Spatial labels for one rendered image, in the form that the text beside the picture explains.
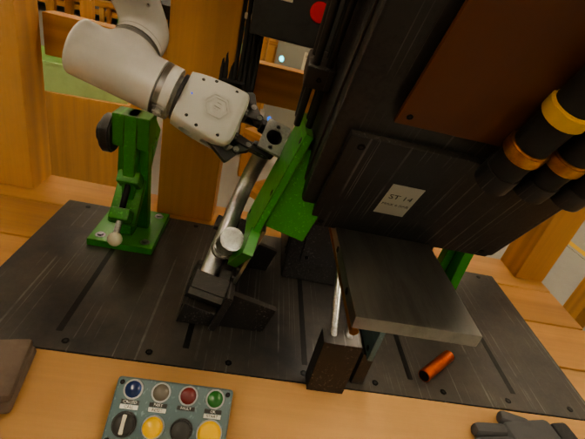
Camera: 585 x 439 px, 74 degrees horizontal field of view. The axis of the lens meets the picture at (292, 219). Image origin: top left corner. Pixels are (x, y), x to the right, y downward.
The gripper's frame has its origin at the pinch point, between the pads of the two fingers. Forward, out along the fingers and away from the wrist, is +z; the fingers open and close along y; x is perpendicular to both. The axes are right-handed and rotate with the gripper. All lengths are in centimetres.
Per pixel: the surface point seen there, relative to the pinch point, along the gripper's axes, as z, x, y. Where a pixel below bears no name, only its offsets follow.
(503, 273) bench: 82, 27, 9
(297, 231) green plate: 9.3, -3.5, -13.3
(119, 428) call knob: -3.9, -4.5, -45.3
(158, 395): -0.9, -3.5, -40.9
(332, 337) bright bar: 19.5, -5.1, -26.5
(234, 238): 1.0, -0.5, -17.5
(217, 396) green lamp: 6.1, -4.7, -38.8
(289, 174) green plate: 3.5, -10.2, -8.2
